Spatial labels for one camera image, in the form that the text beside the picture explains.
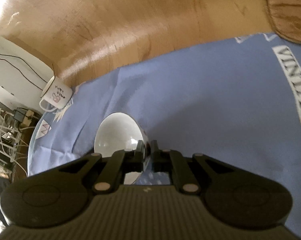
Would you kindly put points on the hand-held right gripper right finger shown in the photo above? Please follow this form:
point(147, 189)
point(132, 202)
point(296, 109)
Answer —
point(154, 156)

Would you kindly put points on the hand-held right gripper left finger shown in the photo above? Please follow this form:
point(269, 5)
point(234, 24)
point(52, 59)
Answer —
point(140, 155)

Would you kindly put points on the small red-flowered white bowl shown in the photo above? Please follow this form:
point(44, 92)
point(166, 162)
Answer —
point(115, 135)

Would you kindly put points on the blue printed tablecloth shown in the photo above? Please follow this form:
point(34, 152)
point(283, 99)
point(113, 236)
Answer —
point(203, 100)

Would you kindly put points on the white enamel mug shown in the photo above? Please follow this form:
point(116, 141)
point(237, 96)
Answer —
point(59, 96)

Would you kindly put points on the black power adapter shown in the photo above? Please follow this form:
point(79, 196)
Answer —
point(20, 114)

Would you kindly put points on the wood-grain panel sheet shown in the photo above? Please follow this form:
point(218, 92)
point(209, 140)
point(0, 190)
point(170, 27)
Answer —
point(128, 17)

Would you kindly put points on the brown seat cushion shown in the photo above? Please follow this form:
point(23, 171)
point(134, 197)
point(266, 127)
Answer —
point(290, 7)

